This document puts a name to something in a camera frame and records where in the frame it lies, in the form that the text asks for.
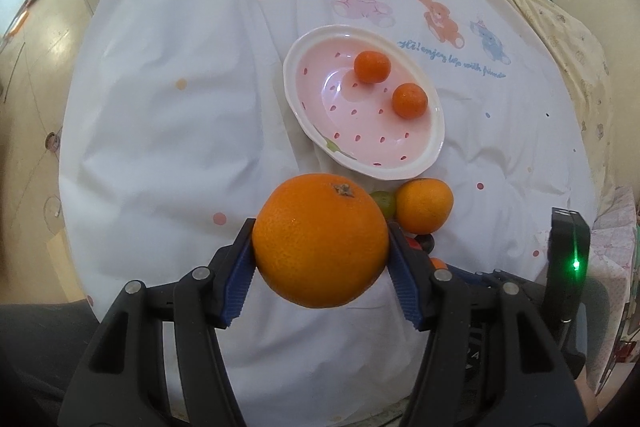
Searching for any large orange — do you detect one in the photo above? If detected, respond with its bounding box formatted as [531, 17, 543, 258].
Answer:
[251, 173, 390, 309]

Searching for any person's right forearm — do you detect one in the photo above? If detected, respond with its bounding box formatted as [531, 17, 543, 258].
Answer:
[574, 374, 602, 427]

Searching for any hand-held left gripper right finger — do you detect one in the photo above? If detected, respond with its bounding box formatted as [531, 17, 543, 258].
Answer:
[386, 222, 588, 427]

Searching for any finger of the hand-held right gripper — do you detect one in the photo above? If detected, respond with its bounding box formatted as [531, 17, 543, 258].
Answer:
[444, 266, 548, 304]

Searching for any white printed blanket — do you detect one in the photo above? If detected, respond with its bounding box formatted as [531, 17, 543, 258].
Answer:
[57, 0, 601, 427]

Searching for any yellow patterned blanket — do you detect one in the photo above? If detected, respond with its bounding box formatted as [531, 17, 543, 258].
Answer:
[390, 0, 617, 228]

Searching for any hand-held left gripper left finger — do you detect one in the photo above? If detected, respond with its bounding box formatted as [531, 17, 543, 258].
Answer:
[57, 217, 259, 427]

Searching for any pink patterned cloth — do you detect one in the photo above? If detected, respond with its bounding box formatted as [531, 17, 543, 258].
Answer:
[590, 186, 640, 378]

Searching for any medium orange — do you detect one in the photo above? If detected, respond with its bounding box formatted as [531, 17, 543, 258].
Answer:
[395, 178, 455, 235]

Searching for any pink spotted bowl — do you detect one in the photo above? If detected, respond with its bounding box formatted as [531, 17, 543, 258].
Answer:
[283, 25, 446, 180]

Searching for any green grape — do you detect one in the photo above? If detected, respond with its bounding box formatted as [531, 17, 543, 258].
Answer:
[370, 191, 398, 217]

